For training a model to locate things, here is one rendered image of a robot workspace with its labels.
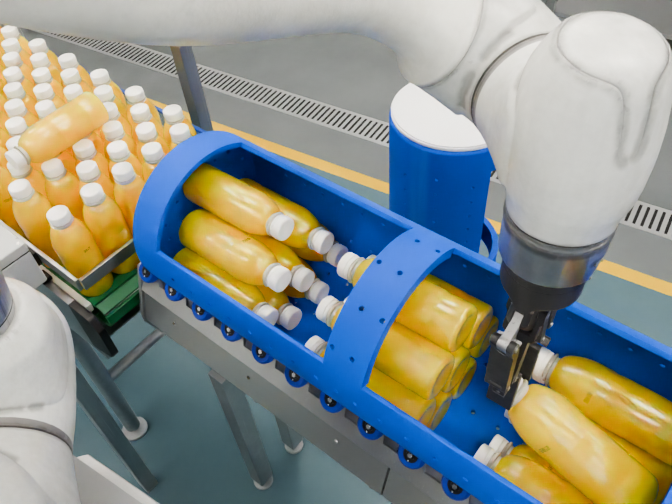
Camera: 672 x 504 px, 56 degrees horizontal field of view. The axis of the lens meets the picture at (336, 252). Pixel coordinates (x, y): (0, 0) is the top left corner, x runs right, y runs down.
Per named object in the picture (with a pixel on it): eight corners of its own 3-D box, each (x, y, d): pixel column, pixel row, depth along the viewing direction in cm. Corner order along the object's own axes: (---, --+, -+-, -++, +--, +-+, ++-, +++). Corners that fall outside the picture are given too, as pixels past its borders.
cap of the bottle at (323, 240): (307, 245, 100) (316, 250, 100) (320, 224, 101) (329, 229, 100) (316, 253, 104) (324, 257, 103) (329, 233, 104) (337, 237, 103)
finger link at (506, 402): (522, 374, 67) (519, 379, 66) (512, 406, 72) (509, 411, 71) (497, 359, 68) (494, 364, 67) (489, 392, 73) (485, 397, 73)
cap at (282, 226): (273, 214, 96) (281, 219, 95) (288, 213, 99) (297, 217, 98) (266, 237, 97) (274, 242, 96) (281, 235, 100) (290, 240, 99)
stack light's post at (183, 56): (254, 321, 229) (178, 47, 147) (246, 316, 230) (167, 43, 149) (262, 314, 231) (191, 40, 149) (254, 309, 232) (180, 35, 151)
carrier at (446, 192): (406, 388, 190) (494, 364, 193) (414, 166, 125) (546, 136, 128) (378, 315, 208) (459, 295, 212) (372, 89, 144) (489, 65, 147)
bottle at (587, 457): (620, 486, 76) (503, 382, 78) (666, 468, 71) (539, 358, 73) (606, 533, 72) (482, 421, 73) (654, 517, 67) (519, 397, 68)
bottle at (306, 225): (217, 204, 107) (299, 250, 99) (240, 169, 108) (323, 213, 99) (237, 219, 113) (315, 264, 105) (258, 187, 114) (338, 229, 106)
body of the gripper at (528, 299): (566, 304, 52) (545, 364, 59) (608, 243, 56) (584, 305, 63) (486, 264, 55) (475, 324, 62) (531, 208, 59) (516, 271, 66)
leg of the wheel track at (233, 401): (264, 494, 186) (221, 387, 140) (250, 482, 189) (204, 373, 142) (277, 478, 189) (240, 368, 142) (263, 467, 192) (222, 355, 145)
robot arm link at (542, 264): (638, 198, 52) (618, 246, 56) (536, 157, 56) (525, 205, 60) (591, 267, 47) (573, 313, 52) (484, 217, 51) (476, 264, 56)
